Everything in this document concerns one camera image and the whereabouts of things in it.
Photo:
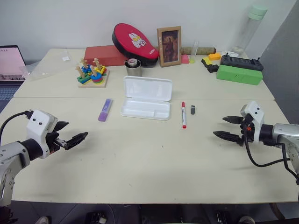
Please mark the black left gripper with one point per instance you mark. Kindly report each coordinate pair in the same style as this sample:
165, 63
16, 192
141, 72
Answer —
51, 140

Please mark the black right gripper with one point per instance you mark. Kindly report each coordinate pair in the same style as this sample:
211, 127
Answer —
248, 133

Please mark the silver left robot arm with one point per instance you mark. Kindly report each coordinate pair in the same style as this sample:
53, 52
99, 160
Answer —
14, 151

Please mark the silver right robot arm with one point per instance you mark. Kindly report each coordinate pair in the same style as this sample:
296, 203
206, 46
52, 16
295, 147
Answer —
285, 134

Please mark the white plastic case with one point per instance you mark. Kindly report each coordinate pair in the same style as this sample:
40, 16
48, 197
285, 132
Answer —
147, 91

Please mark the purple highlighter pen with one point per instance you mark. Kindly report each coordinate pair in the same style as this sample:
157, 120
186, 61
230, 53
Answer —
105, 110

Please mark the red white marker pen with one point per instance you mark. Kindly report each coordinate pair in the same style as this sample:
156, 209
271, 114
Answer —
183, 115

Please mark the green rectangular block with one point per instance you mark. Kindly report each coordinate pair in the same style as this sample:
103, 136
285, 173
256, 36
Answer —
238, 75

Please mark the wooden colourful stacking toy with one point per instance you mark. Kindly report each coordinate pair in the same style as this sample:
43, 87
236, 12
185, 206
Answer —
93, 78

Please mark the black handheld controller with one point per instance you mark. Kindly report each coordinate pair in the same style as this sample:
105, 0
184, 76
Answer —
240, 62

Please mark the large clear plastic bag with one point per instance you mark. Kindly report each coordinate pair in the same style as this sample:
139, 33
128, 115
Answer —
37, 71

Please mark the yellow black toy piece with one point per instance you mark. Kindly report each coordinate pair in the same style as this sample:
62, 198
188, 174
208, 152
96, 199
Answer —
206, 61

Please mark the orange toy brick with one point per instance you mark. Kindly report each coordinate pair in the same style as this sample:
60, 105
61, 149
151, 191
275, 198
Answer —
214, 56

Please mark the crumpled white paper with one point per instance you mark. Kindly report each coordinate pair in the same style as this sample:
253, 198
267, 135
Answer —
230, 53

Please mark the small clear plastic bag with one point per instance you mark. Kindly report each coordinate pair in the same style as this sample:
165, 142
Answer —
65, 56

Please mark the brown wooden log roll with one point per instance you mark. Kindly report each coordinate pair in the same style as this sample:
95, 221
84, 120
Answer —
205, 50

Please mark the red rectangular block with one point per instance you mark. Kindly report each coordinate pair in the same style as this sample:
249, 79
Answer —
100, 56

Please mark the pink eraser block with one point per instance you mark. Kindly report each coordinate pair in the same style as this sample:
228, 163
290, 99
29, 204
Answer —
185, 59

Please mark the clear tube with yellow liquid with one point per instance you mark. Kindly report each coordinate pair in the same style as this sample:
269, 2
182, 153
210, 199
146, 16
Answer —
193, 53

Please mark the black device under table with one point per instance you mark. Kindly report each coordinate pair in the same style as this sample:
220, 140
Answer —
95, 218
224, 217

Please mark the steel cup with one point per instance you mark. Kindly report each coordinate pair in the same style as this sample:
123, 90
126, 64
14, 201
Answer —
133, 68

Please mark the open laptop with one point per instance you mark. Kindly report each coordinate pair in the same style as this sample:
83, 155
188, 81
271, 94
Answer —
9, 63

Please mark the grey shoe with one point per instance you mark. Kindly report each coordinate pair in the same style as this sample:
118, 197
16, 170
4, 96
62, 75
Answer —
247, 220

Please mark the dark curved chair base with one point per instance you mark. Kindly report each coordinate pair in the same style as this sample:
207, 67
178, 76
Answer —
276, 211

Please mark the clear bottle with green lid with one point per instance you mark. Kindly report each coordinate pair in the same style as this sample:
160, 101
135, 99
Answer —
247, 32

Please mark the wooden framed portrait picture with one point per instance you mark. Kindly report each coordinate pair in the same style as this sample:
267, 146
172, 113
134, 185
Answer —
169, 46

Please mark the dark red machine part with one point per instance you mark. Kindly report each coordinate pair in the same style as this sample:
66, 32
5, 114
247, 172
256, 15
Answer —
7, 215

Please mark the red black boxing pad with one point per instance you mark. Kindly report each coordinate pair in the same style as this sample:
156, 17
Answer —
133, 44

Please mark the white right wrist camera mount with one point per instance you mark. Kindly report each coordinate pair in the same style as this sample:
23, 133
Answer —
255, 116

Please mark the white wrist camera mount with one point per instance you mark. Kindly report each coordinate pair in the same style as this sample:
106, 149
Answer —
37, 127
255, 116

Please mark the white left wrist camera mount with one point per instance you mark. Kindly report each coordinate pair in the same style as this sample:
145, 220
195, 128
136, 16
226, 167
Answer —
37, 127

